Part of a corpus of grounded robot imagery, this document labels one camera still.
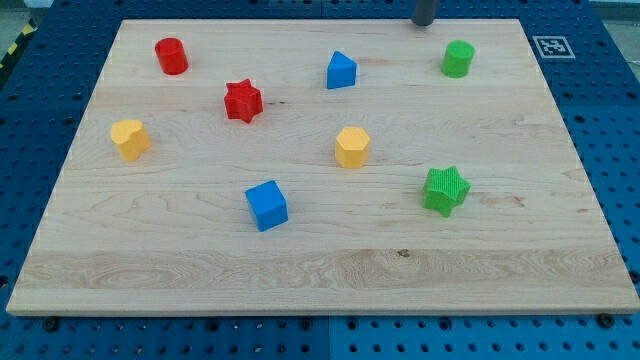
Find yellow hexagon block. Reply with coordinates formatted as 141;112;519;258
334;127;370;169

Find blue cube block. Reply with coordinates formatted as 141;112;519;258
245;180;288;232

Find wooden board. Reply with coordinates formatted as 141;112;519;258
7;19;639;317

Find red star block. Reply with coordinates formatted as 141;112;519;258
224;79;263;123

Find blue triangle block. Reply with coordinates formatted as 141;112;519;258
326;51;357;89

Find green star block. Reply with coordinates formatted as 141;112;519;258
423;166;471;217

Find green cylinder block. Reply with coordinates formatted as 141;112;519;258
441;40;475;78

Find red cylinder block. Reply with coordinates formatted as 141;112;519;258
155;37;189;75

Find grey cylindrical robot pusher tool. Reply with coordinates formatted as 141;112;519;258
411;0;439;27

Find yellow heart block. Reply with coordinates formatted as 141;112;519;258
110;119;152;162

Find white fiducial marker tag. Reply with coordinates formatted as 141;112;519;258
533;35;575;59

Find black bolt left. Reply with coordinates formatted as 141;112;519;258
42;317;60;333

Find black bolt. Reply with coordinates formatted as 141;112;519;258
42;317;60;333
597;313;616;329

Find black bolt right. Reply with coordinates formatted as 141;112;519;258
597;313;616;329

